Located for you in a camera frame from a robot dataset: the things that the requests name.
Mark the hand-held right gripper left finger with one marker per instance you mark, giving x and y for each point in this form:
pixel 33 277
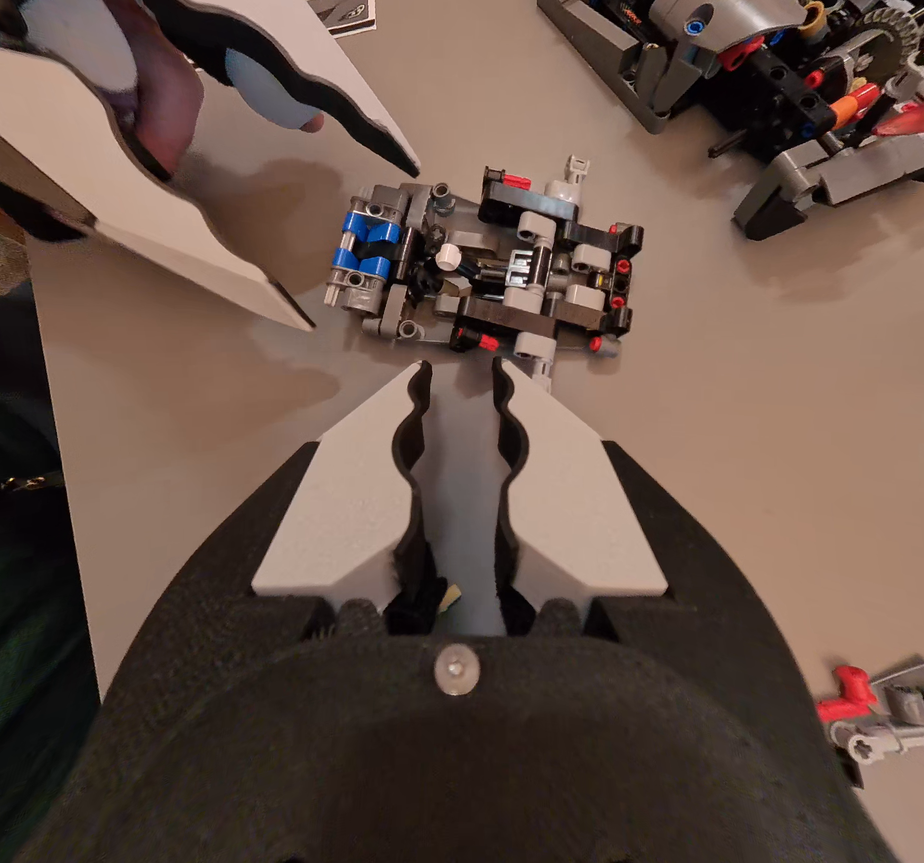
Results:
pixel 332 509

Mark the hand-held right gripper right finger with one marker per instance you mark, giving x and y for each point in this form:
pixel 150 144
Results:
pixel 585 509

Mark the small lego chassis assembly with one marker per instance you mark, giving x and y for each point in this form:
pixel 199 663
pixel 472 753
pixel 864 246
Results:
pixel 505 264

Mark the red lego piece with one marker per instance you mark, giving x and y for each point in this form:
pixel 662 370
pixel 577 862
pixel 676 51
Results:
pixel 852 693

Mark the grey lego connector piece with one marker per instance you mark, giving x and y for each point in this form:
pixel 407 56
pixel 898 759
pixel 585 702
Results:
pixel 902 697

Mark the grey lego axle piece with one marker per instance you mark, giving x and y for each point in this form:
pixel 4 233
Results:
pixel 873 740

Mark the large lego car model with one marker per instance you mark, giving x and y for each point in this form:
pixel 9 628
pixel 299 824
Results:
pixel 758 25

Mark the person's left hand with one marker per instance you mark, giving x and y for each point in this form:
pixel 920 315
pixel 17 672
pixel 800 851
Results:
pixel 166 112

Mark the dark cloth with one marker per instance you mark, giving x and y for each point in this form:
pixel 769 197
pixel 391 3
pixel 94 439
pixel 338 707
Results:
pixel 29 552

